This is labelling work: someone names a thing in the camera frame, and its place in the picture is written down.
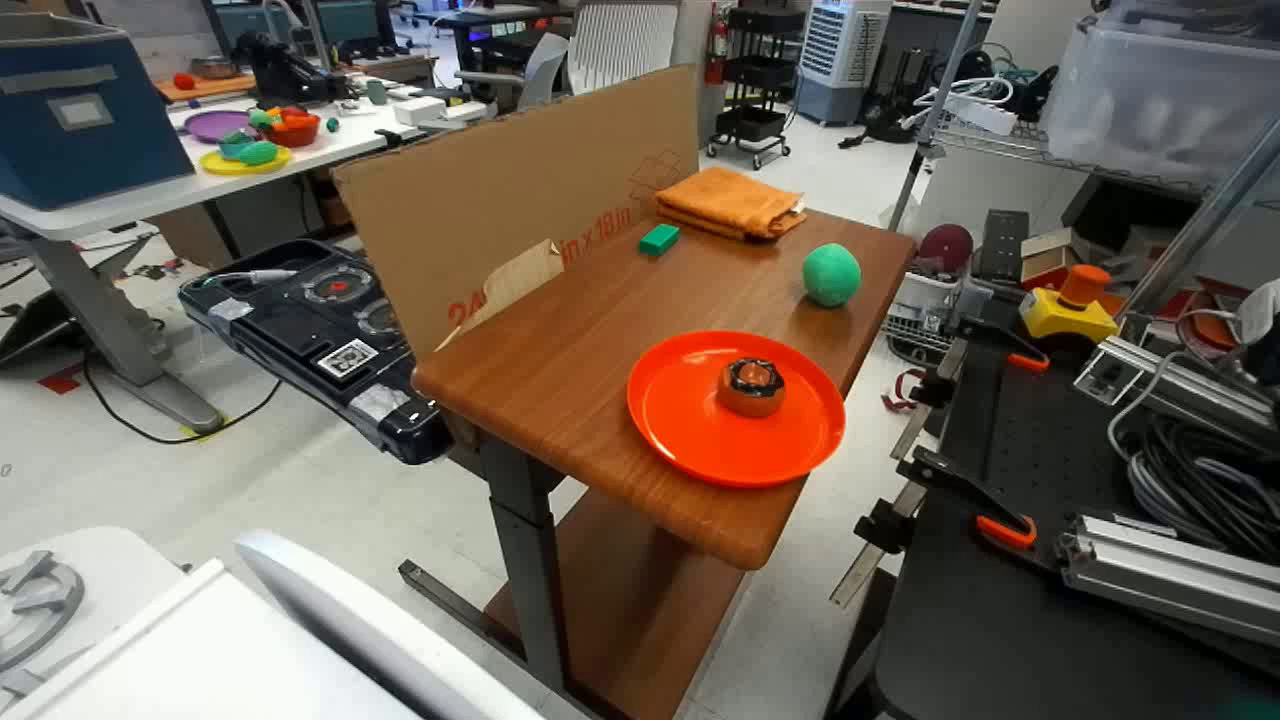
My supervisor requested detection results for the orange handled black clamp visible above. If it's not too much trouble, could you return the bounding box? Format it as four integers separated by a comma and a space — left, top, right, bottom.
988, 334, 1058, 380
890, 444, 1044, 556

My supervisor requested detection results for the black floor cable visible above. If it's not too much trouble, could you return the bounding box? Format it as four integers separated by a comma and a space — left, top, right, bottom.
76, 348, 288, 447

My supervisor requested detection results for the yellow emergency stop button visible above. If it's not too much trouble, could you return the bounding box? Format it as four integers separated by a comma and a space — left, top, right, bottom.
1016, 261, 1121, 348

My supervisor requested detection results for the black perforated workbench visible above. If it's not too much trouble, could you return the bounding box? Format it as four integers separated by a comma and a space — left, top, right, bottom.
824, 334, 1280, 720

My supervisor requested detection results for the red toy bowl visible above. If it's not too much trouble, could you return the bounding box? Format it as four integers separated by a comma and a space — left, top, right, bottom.
259, 105, 324, 152

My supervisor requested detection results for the white background table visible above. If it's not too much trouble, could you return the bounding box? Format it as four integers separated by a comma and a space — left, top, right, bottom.
0, 87, 443, 436

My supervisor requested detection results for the black equipment case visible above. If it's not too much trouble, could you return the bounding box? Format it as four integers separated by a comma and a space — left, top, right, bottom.
174, 237, 455, 470

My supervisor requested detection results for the folded orange cloth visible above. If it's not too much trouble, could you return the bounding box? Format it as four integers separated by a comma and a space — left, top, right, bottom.
650, 164, 810, 250

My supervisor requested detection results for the wooden top table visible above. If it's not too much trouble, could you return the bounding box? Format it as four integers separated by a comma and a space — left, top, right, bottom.
413, 195, 918, 720

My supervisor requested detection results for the yellow plate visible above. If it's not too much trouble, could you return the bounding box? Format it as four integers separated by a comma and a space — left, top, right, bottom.
196, 141, 292, 182

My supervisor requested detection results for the coiled black cable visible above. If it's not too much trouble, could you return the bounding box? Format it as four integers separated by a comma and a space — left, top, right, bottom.
1124, 414, 1280, 569

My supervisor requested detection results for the aluminium extrusion bar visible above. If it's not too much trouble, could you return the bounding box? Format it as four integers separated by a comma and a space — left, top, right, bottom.
1054, 514, 1280, 652
1071, 334, 1280, 456

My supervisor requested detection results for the green toy on plate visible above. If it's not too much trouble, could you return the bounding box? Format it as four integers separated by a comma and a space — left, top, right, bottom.
216, 131, 284, 173

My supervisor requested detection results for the blue storage box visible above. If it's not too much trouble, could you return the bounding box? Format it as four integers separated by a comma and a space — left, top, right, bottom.
0, 7, 200, 211

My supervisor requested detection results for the small brown donut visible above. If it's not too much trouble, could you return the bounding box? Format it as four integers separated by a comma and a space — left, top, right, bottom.
714, 358, 788, 425

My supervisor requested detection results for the brown cardboard sheet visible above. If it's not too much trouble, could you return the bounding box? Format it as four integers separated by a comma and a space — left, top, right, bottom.
329, 64, 708, 363

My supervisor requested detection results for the maroon round object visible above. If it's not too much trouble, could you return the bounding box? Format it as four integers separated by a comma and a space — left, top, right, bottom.
913, 219, 978, 279

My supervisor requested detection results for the green foam ball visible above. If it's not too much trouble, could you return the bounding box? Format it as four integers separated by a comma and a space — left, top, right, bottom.
798, 240, 867, 313

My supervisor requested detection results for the orange round plate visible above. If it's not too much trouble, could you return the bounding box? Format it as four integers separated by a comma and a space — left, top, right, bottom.
622, 330, 846, 492

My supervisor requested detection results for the small green block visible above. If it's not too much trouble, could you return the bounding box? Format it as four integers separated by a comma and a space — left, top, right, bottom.
635, 219, 682, 261

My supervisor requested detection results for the clear plastic storage bin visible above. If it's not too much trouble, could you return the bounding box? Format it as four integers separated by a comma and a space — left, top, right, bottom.
1040, 0, 1280, 191

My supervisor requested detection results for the white machine cabinet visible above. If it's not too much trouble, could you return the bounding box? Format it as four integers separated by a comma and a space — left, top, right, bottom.
0, 525, 420, 720

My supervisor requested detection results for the black wire cart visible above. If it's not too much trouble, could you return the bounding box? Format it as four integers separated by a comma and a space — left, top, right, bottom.
703, 0, 810, 173

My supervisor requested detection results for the white air cooler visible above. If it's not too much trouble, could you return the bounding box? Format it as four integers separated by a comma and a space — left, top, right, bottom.
793, 0, 896, 131

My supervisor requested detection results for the purple plate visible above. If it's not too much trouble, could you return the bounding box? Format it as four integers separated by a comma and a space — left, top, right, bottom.
178, 107, 256, 148

